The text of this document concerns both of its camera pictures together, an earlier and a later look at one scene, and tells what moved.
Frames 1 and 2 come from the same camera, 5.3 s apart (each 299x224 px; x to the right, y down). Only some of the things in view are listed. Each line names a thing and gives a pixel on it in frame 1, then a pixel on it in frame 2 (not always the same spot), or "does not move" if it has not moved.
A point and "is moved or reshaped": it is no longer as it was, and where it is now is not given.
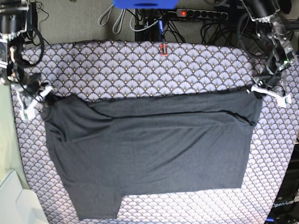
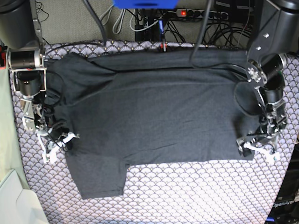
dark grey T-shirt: [105, 148] is moved or reshaped
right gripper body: [272, 81] → [267, 136]
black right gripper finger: [259, 95] → [245, 149]
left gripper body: [31, 84] → [53, 136]
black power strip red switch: [202, 14] does not move
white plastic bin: [19, 204] does not move
